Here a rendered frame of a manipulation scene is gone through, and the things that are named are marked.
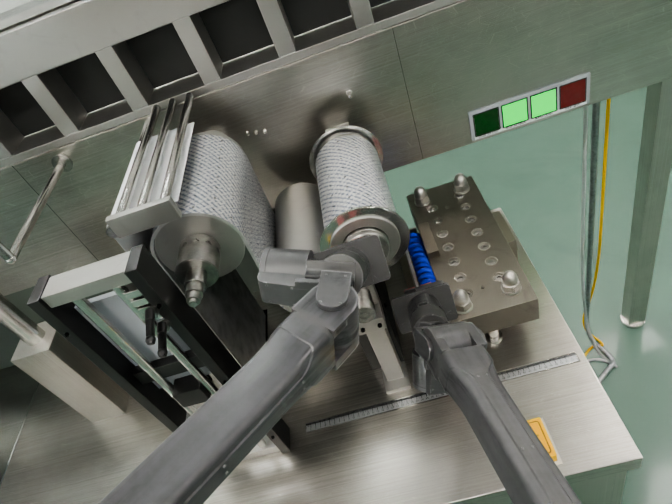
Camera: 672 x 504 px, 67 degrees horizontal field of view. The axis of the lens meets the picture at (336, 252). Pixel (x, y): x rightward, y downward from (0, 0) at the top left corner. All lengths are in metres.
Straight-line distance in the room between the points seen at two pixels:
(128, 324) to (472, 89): 0.78
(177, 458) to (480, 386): 0.36
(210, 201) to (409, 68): 0.48
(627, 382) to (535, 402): 1.10
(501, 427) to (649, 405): 1.47
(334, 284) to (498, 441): 0.25
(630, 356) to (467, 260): 1.20
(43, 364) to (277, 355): 0.78
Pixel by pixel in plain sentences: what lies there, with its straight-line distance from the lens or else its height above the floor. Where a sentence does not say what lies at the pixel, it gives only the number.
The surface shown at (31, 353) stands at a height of 1.17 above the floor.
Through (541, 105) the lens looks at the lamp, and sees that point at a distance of 1.18.
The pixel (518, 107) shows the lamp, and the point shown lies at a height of 1.20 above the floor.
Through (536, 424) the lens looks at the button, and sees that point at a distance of 0.98.
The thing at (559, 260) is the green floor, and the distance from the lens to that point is 2.44.
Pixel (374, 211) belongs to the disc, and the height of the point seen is 1.31.
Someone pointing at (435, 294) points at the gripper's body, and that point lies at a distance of 0.88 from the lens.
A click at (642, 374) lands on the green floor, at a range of 2.13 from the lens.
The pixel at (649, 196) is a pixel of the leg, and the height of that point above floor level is 0.66.
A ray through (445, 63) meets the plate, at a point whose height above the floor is 1.34.
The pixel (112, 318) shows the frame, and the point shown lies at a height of 1.34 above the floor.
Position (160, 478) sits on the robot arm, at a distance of 0.48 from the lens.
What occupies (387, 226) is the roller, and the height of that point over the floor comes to 1.28.
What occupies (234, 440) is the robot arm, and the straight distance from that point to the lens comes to 0.48.
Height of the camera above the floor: 1.80
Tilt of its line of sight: 42 degrees down
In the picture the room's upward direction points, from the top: 24 degrees counter-clockwise
